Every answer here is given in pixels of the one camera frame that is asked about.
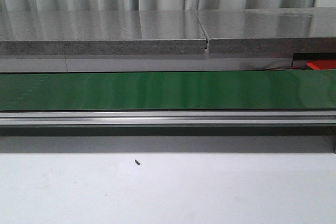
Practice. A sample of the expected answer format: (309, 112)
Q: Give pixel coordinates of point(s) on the red plastic tray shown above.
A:
(322, 64)

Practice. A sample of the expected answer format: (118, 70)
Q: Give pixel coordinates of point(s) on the aluminium conveyor side rail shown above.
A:
(199, 117)

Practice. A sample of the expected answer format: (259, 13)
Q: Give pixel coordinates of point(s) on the green conveyor belt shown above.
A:
(293, 89)

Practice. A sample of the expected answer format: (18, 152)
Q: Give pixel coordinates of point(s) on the conveyor support leg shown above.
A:
(334, 138)

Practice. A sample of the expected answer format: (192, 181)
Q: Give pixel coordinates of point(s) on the grey stone counter slab left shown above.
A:
(101, 33)

